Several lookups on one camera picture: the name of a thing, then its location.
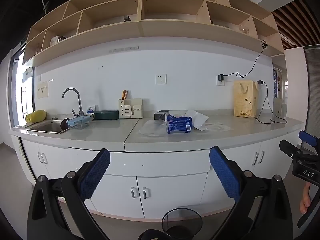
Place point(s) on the white paper sheet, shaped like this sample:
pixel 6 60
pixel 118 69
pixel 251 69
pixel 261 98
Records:
pixel 198 119

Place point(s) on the yellow cloth bundle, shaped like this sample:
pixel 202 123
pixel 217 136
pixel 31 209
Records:
pixel 36 116

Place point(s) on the person's right hand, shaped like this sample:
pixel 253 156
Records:
pixel 305 200

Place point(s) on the white wall socket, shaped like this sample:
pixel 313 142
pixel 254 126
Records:
pixel 161 79

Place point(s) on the blue dish drainer basket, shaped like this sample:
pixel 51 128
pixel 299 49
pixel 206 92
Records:
pixel 80 122

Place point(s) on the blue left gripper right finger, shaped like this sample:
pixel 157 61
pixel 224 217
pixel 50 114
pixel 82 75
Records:
pixel 228 172

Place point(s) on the yellow paper shopping bag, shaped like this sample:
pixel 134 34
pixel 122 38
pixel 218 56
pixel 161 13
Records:
pixel 245 95

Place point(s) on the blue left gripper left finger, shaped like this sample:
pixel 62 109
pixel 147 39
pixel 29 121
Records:
pixel 93 173

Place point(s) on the black charger with cable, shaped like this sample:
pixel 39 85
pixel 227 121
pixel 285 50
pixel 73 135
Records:
pixel 274 119

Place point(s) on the chrome kitchen faucet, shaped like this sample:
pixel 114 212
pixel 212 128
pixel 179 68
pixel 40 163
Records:
pixel 72 95

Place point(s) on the blue tissue pack wrapper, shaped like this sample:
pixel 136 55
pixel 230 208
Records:
pixel 180 124

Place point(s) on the black small carton box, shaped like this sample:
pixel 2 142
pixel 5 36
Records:
pixel 161 115

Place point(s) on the dark green storage box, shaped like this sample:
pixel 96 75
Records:
pixel 106 115

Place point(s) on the wooden wall shelf unit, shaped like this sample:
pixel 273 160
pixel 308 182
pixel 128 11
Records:
pixel 78 24

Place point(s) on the black mesh trash bin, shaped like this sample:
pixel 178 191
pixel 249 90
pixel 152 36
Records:
pixel 182 223

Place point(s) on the stainless steel sink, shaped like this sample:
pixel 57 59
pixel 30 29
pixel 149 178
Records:
pixel 49 126

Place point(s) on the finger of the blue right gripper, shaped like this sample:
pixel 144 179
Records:
pixel 309 139

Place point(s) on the paper wall notice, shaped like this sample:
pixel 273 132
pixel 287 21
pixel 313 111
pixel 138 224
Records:
pixel 42 90

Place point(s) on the clear plastic bag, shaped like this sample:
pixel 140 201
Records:
pixel 154 128

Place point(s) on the cream utensil holder rack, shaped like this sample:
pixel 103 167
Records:
pixel 130 108

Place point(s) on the black plug adapter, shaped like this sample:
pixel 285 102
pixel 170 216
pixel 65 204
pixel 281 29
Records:
pixel 220 77

